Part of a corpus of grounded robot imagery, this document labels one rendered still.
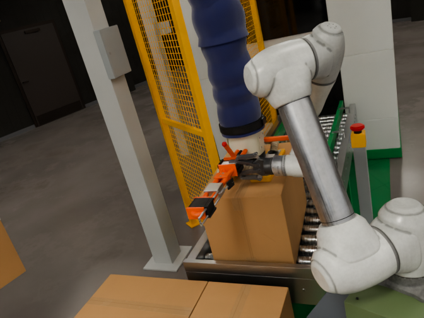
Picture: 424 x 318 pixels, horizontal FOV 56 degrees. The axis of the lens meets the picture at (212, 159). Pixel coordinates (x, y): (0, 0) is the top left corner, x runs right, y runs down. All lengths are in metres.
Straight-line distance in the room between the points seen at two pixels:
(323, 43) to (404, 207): 0.53
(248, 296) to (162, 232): 1.29
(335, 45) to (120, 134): 1.83
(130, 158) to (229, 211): 1.14
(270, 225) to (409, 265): 0.72
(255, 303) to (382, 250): 0.78
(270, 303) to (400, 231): 0.76
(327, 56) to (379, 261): 0.60
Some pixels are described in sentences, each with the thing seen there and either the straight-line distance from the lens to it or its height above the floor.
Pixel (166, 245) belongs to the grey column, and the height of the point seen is 0.18.
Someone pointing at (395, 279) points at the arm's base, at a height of 0.87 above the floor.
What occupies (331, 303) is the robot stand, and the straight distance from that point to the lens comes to 1.52.
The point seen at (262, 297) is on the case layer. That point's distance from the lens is 1.88.
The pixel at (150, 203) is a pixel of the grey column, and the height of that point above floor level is 0.55.
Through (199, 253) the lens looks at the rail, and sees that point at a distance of 2.17.
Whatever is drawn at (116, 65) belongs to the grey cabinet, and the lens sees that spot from 2.65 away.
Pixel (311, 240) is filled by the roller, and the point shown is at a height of 0.54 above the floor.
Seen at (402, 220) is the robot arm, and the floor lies 1.09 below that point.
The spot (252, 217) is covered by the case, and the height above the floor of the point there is 0.84.
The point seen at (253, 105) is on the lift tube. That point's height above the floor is 1.29.
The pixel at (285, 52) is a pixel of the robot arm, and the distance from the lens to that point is 1.19.
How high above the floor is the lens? 1.79
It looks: 22 degrees down
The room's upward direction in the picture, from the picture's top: 15 degrees counter-clockwise
